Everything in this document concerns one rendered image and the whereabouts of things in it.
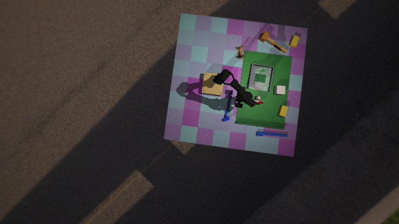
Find green mat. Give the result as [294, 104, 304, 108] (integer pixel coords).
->
[236, 50, 292, 128]

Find white cube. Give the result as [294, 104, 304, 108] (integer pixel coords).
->
[274, 85, 286, 95]

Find orange wooden mallet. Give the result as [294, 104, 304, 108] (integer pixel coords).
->
[259, 31, 287, 53]

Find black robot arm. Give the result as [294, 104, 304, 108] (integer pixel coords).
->
[213, 69, 256, 107]

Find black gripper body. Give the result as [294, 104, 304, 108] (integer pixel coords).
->
[235, 93, 243, 108]

